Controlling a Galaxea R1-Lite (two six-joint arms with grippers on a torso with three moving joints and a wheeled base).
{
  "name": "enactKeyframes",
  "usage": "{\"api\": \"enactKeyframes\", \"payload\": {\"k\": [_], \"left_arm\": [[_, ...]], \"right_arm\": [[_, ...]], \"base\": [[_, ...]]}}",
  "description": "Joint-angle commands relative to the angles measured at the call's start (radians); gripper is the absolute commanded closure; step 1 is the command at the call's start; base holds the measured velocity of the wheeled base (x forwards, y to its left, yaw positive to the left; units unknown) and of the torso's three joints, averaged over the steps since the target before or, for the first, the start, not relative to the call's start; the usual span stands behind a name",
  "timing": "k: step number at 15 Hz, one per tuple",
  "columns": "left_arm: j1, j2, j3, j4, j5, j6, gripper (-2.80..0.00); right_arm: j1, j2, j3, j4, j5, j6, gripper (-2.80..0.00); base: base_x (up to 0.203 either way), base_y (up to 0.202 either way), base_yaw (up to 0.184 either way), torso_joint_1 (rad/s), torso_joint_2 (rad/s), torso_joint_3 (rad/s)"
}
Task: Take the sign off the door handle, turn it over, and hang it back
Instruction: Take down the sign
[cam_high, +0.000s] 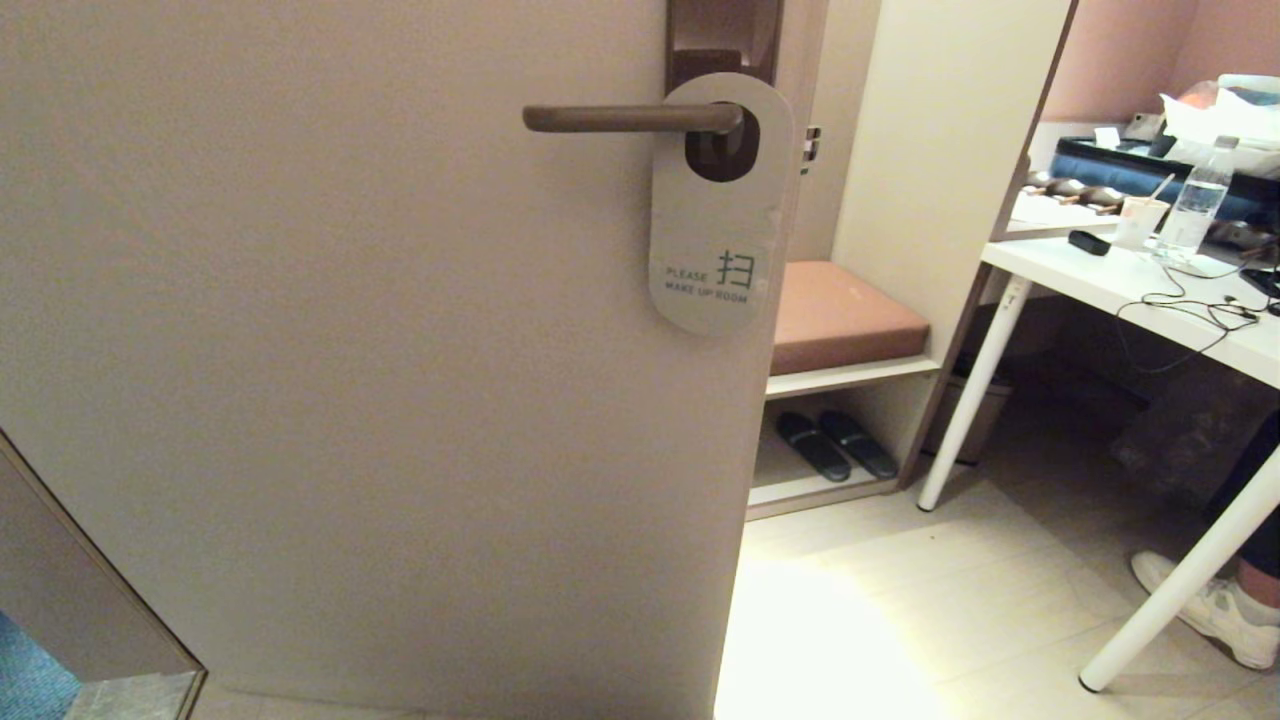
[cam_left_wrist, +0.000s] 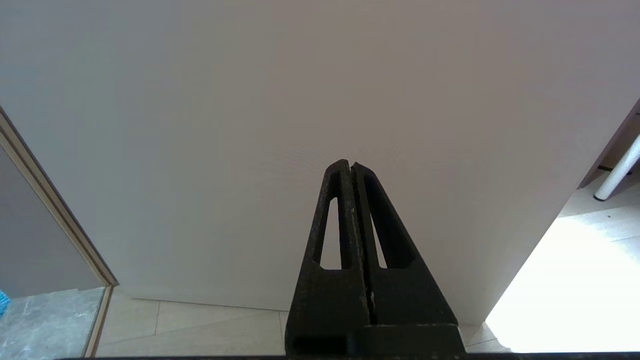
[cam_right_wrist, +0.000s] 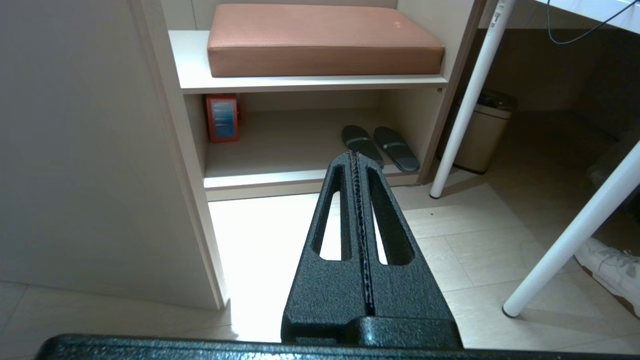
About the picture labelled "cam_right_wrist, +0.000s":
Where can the orange box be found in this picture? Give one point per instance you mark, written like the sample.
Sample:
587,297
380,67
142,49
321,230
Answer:
222,117

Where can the dark grey slipper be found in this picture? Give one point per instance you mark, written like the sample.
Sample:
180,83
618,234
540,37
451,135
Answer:
361,142
396,147

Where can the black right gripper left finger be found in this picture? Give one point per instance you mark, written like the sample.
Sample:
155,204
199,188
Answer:
310,300

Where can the cream shelf cabinet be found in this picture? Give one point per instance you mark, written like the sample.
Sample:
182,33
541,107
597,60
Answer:
310,85

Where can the white round table leg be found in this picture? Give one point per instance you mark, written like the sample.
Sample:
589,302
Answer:
475,85
575,235

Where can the beige door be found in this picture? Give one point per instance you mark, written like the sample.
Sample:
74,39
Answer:
90,150

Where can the white sneaker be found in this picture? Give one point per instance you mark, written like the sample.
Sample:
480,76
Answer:
612,270

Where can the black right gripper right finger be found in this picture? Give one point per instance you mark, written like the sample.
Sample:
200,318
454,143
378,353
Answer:
415,300

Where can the terracotta seat cushion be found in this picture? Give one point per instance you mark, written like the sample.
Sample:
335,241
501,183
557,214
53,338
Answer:
320,45

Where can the beige trash bin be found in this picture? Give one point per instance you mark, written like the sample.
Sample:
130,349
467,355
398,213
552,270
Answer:
482,135

